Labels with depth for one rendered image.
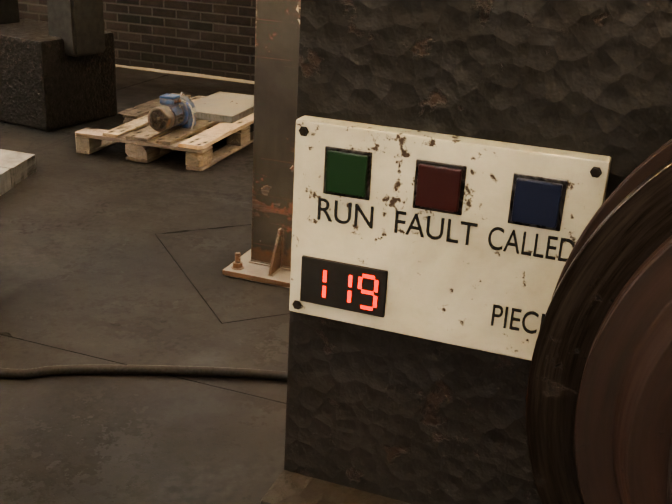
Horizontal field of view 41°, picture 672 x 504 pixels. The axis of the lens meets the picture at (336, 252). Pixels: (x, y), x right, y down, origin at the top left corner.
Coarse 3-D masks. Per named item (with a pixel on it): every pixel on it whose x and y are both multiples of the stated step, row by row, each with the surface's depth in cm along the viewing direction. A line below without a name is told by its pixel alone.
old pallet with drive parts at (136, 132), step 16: (128, 112) 553; (144, 112) 555; (128, 128) 516; (144, 128) 518; (176, 128) 527; (208, 128) 542; (224, 128) 526; (240, 128) 534; (80, 144) 511; (96, 144) 517; (112, 144) 534; (128, 144) 501; (144, 144) 498; (160, 144) 495; (176, 144) 496; (192, 144) 490; (208, 144) 495; (240, 144) 539; (144, 160) 501; (192, 160) 492; (208, 160) 499
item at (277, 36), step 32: (256, 0) 330; (288, 0) 326; (256, 32) 335; (288, 32) 330; (256, 64) 339; (288, 64) 334; (256, 96) 343; (288, 96) 338; (256, 128) 347; (288, 128) 343; (256, 160) 352; (288, 160) 347; (256, 192) 357; (288, 192) 351; (256, 224) 361; (288, 224) 356; (256, 256) 366; (288, 256) 361
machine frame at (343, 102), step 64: (320, 0) 75; (384, 0) 73; (448, 0) 71; (512, 0) 69; (576, 0) 68; (640, 0) 66; (320, 64) 76; (384, 64) 74; (448, 64) 73; (512, 64) 71; (576, 64) 69; (640, 64) 68; (448, 128) 74; (512, 128) 72; (576, 128) 71; (640, 128) 69; (320, 320) 85; (320, 384) 87; (384, 384) 84; (448, 384) 82; (512, 384) 80; (320, 448) 90; (384, 448) 87; (448, 448) 84; (512, 448) 82
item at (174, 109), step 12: (168, 96) 506; (180, 96) 519; (156, 108) 499; (168, 108) 502; (180, 108) 514; (192, 108) 523; (156, 120) 501; (168, 120) 499; (180, 120) 514; (192, 120) 526
